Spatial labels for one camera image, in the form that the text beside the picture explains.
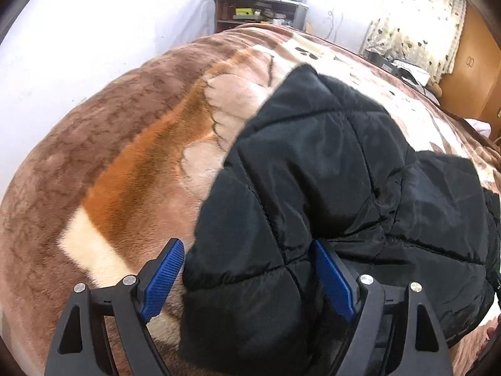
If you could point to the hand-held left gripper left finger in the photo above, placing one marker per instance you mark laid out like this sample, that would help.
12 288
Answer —
162 278

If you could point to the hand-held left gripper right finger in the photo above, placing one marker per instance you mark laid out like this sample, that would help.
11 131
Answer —
332 278

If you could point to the black quilted jacket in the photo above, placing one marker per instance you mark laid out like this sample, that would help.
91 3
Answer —
332 172

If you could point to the pile of folded clothes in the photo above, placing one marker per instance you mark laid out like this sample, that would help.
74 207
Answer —
403 71

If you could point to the person's right hand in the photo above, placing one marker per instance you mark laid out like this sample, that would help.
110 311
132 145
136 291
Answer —
493 333

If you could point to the brown printed blanket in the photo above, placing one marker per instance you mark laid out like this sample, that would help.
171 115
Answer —
117 156

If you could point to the white pillow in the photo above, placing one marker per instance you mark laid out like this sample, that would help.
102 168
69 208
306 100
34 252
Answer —
479 126

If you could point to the wooden wardrobe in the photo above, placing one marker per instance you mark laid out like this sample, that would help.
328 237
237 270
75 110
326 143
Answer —
475 74

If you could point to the patterned cream curtain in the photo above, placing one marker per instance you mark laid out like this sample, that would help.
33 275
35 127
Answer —
415 19

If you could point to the cluttered wooden shelf unit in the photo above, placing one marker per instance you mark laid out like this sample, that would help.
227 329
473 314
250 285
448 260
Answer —
258 13

